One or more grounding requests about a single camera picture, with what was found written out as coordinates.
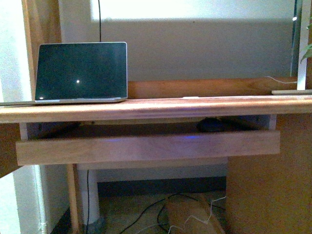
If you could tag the dark grey computer mouse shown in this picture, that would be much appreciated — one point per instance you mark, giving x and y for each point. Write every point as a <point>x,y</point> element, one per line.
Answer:
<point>210,125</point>

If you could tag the silver laptop black screen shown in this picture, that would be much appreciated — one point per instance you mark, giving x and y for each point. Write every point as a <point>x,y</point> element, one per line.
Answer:
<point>77,73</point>

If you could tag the wooden stool under desk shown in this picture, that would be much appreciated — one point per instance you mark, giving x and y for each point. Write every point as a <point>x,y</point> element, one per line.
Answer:
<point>193,216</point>

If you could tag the wooden pull-out keyboard drawer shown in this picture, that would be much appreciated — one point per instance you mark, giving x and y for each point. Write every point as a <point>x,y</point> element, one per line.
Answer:
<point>139,145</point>

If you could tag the wooden desk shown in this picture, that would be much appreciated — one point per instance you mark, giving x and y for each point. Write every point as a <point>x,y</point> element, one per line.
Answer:
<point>267,193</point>

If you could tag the green plant leaves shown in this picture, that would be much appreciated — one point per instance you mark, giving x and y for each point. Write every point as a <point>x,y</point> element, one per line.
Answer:
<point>307,51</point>

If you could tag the white lamp stand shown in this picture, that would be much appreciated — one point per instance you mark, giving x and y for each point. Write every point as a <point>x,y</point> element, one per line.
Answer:
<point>302,25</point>

